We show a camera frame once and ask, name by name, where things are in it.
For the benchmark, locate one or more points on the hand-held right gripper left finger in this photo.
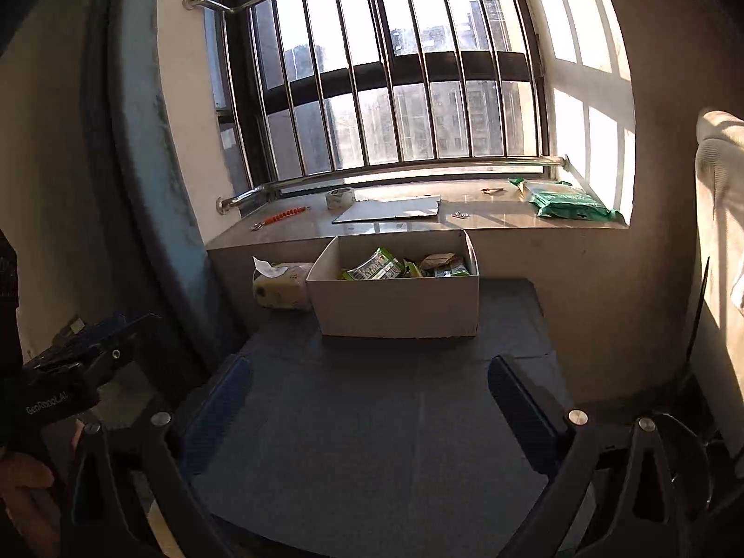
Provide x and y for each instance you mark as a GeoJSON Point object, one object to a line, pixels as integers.
{"type": "Point", "coordinates": [218, 412]}

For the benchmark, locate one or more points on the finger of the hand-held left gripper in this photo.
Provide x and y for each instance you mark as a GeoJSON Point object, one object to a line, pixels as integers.
{"type": "Point", "coordinates": [104, 331]}
{"type": "Point", "coordinates": [64, 360]}

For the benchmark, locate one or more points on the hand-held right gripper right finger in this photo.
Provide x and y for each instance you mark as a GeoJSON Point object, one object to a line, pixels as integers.
{"type": "Point", "coordinates": [523, 412]}

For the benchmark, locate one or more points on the cardboard box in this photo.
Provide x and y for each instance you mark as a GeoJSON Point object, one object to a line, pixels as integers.
{"type": "Point", "coordinates": [395, 302]}

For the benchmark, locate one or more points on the long beige snack packet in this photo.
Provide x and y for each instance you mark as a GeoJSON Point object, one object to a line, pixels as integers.
{"type": "Point", "coordinates": [439, 260]}

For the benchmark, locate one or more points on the green yellow snack packet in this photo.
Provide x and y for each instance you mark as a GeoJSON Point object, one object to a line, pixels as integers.
{"type": "Point", "coordinates": [412, 269]}

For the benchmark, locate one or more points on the person's left hand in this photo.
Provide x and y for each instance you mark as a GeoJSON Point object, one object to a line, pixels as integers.
{"type": "Point", "coordinates": [23, 494]}

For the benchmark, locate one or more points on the dark patterned clothing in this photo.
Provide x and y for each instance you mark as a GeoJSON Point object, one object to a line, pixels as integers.
{"type": "Point", "coordinates": [9, 302]}

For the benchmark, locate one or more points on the tissue paper pack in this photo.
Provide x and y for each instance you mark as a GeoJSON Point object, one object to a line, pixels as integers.
{"type": "Point", "coordinates": [279, 288]}

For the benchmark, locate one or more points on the grey felt table cover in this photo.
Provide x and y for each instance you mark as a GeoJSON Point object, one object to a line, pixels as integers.
{"type": "Point", "coordinates": [372, 418]}

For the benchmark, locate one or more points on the orange beaded tool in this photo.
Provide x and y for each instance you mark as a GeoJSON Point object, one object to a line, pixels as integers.
{"type": "Point", "coordinates": [279, 216]}

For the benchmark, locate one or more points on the green wipes pack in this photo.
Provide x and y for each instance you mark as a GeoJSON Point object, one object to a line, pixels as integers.
{"type": "Point", "coordinates": [575, 204]}

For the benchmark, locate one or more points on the white green plastic packet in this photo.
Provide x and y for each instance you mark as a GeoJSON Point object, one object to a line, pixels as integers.
{"type": "Point", "coordinates": [537, 186]}

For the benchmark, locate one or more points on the white flat board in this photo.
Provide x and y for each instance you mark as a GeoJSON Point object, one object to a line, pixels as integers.
{"type": "Point", "coordinates": [386, 209]}

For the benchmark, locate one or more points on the clear tape roll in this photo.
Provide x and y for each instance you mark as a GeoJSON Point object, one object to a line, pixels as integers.
{"type": "Point", "coordinates": [340, 199]}

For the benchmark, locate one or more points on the white towel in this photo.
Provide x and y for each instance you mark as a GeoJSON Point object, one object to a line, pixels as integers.
{"type": "Point", "coordinates": [738, 290]}

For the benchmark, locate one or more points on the beige chair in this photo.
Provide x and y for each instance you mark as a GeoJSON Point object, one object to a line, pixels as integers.
{"type": "Point", "coordinates": [721, 244]}

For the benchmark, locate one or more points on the steel window guard rail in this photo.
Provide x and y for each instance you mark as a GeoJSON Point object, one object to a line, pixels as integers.
{"type": "Point", "coordinates": [407, 168]}

